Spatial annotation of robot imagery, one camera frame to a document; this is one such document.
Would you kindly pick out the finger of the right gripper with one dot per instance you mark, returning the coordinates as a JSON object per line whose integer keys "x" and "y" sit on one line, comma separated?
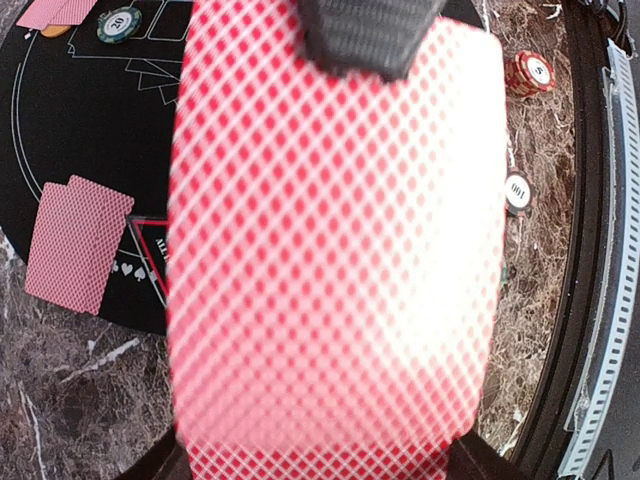
{"x": 381, "y": 37}

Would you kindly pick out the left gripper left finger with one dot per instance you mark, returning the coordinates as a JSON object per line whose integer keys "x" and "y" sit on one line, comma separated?
{"x": 166, "y": 460}

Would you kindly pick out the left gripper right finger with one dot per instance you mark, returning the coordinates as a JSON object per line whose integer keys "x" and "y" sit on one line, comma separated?
{"x": 471, "y": 458}

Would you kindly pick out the red poker chip stack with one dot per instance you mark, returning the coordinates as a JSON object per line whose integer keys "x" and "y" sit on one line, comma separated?
{"x": 528, "y": 73}

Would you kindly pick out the red playing card deck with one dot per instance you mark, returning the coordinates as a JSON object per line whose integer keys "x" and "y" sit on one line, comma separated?
{"x": 335, "y": 249}

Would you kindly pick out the triangular red dealer button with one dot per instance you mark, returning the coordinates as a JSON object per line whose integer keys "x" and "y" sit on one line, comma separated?
{"x": 149, "y": 235}

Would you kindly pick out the red card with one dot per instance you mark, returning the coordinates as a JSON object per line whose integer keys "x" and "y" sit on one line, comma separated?
{"x": 110, "y": 209}
{"x": 62, "y": 266}
{"x": 39, "y": 14}
{"x": 73, "y": 12}

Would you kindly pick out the green poker chip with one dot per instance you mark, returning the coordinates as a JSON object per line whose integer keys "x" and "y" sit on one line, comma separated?
{"x": 118, "y": 25}

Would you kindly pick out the orange big blind button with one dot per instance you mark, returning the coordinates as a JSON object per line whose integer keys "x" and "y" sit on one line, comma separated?
{"x": 54, "y": 31}

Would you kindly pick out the white slotted cable duct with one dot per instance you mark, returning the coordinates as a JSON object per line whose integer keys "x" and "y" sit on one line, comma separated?
{"x": 616, "y": 293}

